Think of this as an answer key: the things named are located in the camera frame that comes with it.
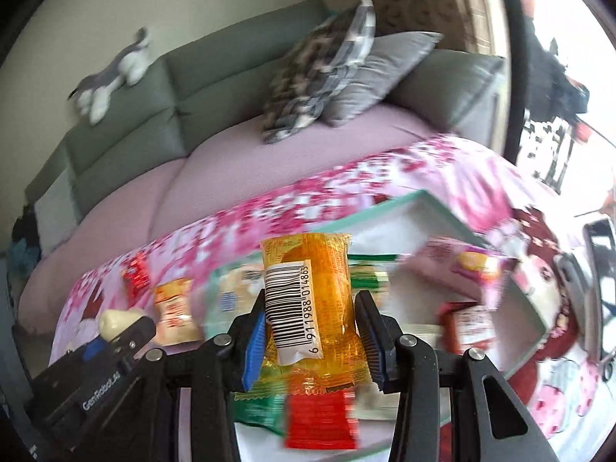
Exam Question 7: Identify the cream orange snack packet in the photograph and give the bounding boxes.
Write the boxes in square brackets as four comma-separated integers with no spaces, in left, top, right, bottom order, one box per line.
[154,278,203,345]

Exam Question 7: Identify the purple pink snack packet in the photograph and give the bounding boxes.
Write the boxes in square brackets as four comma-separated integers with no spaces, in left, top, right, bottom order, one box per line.
[418,238,518,309]

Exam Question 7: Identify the black door frame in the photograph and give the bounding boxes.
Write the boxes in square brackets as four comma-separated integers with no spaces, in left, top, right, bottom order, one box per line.
[495,0,535,164]

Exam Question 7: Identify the parked bicycles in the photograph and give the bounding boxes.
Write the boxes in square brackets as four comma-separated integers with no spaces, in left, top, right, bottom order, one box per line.
[522,0,616,193]

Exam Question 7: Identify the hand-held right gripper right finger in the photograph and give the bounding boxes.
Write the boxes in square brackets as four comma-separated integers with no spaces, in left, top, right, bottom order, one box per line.
[355,290,560,462]

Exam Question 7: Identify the teal shallow cardboard box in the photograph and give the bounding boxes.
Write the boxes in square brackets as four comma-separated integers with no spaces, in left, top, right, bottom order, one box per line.
[204,190,549,458]

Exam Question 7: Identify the beige patterned curtain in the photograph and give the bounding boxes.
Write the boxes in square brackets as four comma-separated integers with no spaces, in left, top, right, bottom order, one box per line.
[353,0,511,59]

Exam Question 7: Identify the grey pillow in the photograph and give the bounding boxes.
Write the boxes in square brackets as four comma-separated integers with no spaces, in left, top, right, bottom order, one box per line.
[322,31,444,128]

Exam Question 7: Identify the red foil snack packet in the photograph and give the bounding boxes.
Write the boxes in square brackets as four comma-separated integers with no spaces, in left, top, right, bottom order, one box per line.
[120,253,152,301]

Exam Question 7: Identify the orange bread packet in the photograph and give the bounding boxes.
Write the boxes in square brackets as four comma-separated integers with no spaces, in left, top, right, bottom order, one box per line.
[260,232,373,390]

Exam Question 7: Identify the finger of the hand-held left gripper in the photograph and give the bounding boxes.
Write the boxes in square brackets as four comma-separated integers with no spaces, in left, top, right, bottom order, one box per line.
[82,337,109,362]
[108,315,157,354]

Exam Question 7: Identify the pale green pillow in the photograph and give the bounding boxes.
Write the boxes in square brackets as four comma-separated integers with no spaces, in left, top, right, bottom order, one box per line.
[33,173,80,251]

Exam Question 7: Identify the teal cloth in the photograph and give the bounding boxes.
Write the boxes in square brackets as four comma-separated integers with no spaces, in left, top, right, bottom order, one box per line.
[7,241,42,275]

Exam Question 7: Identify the dark green snack packet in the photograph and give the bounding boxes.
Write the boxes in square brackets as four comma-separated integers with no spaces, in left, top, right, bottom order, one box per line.
[233,380,290,436]

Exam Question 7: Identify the grey white plush dog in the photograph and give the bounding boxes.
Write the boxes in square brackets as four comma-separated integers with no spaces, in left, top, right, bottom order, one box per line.
[67,26,157,126]

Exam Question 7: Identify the dark clothes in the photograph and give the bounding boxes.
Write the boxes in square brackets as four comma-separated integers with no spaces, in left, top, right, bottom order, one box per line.
[10,202,42,246]

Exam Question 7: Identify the grey green sofa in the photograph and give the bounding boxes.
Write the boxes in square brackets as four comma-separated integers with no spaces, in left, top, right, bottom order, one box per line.
[24,0,511,232]

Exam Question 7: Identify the white packet with green stripes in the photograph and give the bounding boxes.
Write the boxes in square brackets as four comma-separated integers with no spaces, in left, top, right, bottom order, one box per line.
[349,262,390,299]

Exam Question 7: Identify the white green snack packet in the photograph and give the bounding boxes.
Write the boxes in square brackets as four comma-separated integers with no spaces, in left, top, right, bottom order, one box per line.
[207,262,265,333]

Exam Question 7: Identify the plain red snack packet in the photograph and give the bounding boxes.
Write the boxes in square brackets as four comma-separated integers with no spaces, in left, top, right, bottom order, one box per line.
[284,387,362,450]

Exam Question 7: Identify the black white patterned pillow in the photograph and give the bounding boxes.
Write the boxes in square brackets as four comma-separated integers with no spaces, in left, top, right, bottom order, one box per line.
[262,0,376,145]

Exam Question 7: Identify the red white snack packet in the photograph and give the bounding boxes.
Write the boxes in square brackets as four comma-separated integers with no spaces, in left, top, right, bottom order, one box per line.
[435,301,499,352]

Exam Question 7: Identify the grey metal stand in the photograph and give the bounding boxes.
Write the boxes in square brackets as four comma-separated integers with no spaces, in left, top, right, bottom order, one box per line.
[552,253,602,362]

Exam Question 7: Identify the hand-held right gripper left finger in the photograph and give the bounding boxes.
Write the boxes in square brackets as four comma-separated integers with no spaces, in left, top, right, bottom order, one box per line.
[143,290,267,462]

